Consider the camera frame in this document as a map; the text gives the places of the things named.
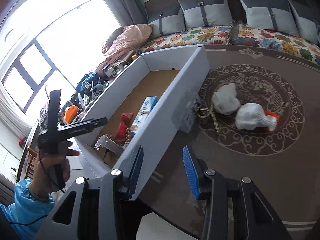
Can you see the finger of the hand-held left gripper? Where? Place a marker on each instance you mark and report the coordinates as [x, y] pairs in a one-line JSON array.
[[55, 107], [82, 127]]

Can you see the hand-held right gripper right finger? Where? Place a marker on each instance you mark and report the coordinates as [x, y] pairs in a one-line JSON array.
[[190, 172]]

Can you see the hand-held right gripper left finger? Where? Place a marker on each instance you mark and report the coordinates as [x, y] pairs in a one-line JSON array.
[[136, 170]]

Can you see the metal mesh tube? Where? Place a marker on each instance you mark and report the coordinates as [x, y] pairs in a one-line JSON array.
[[115, 148]]

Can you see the tall red box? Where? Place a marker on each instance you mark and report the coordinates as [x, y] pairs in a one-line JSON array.
[[122, 131]]

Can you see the small red box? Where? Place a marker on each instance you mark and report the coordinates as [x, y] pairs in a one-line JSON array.
[[127, 118]]

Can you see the blue white toothpaste box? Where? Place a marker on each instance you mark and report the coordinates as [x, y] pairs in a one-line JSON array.
[[145, 115]]

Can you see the clear plastic bead box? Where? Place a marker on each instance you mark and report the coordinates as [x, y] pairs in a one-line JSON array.
[[188, 116]]

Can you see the white knit glove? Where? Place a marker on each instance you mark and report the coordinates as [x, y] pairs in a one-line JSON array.
[[226, 100]]

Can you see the white cardboard box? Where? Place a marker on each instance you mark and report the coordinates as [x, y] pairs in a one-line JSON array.
[[175, 92]]

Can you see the white glove orange cuff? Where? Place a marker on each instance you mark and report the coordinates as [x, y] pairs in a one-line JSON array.
[[252, 117]]

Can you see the person's left forearm blue sleeve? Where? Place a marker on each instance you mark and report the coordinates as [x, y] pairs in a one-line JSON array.
[[27, 212]]

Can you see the person's left hand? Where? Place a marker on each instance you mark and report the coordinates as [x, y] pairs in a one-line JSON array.
[[43, 172]]

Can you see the orange tool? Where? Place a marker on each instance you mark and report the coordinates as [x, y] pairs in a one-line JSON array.
[[72, 113]]

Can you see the wooden chair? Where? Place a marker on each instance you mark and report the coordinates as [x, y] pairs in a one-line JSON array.
[[28, 162]]

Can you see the pile of cluttered sundries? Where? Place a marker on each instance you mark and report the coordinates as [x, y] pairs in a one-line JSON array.
[[90, 87]]

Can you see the window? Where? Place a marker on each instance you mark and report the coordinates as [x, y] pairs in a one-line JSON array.
[[50, 37]]

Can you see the grey two-tone pillow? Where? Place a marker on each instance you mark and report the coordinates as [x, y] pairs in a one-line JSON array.
[[207, 10], [167, 23], [307, 25], [265, 15]]

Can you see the floral blanket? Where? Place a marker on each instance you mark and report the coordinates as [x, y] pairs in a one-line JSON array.
[[200, 36]]

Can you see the brown wooden headboard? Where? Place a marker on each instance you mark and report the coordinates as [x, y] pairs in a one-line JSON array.
[[160, 7]]

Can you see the fringed woven throw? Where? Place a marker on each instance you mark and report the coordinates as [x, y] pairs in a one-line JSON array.
[[235, 33]]

